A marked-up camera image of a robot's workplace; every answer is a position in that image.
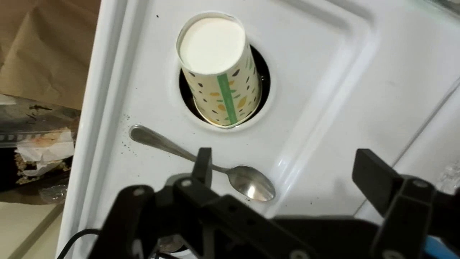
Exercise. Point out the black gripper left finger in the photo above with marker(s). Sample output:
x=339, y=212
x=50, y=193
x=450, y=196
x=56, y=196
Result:
x=143, y=216

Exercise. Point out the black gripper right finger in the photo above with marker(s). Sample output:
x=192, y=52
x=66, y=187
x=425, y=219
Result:
x=406, y=206

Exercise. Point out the patterned paper cup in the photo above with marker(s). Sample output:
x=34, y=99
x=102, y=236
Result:
x=215, y=52

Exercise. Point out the blue plastic bowl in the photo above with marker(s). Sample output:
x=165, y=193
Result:
x=442, y=252

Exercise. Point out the metal spoon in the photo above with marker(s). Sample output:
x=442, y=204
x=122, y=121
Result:
x=248, y=181

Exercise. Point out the white gas stove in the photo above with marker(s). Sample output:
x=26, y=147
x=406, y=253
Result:
x=335, y=72

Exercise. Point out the brown paper bag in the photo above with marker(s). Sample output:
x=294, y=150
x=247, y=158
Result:
x=43, y=48

